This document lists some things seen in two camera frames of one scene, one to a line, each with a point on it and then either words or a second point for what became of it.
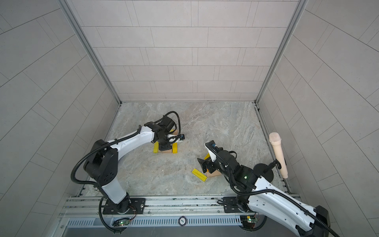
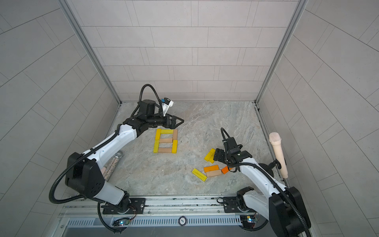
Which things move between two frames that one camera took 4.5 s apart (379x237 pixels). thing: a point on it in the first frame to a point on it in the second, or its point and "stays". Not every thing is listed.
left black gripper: [166, 147] to [171, 122]
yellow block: [156, 147] stays
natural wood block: [169, 151] stays
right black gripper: [203, 164] to [218, 156]
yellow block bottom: [175, 147] stays
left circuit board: [121, 222] stays
